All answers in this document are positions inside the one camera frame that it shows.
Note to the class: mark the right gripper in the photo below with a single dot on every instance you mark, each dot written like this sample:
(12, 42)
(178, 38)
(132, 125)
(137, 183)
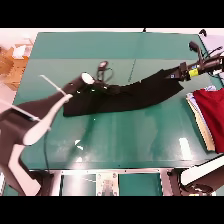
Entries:
(184, 71)

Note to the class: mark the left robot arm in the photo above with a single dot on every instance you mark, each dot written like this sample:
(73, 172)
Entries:
(30, 116)

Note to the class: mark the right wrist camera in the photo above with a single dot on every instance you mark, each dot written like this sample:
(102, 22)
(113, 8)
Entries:
(196, 50)

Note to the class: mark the red garment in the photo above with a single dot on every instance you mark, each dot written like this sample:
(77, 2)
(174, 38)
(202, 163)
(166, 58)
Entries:
(213, 113)

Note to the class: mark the silver frame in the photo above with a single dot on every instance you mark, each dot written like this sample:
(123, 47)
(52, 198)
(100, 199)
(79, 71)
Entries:
(110, 182)

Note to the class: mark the brown cardboard box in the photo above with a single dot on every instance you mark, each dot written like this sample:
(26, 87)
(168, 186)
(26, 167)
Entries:
(13, 66)

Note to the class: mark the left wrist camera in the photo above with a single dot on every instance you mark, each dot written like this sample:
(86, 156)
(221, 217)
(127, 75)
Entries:
(103, 68)

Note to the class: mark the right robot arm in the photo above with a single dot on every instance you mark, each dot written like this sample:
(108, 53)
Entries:
(203, 175)

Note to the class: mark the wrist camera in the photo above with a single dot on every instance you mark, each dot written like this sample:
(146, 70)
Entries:
(103, 68)
(196, 50)

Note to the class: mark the black garment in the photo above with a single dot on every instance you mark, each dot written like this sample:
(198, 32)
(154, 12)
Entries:
(133, 95)

